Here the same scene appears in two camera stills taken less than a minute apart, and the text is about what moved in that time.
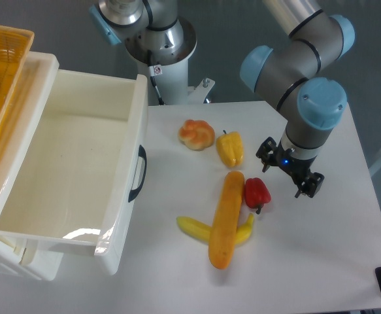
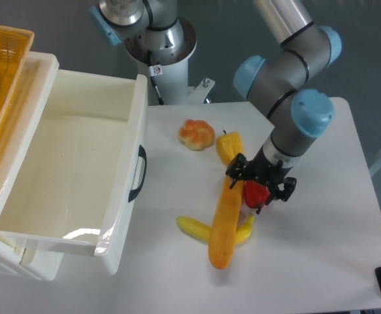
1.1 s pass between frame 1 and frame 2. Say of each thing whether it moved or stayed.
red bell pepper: stayed
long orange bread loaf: stayed
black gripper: moved
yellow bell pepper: stayed
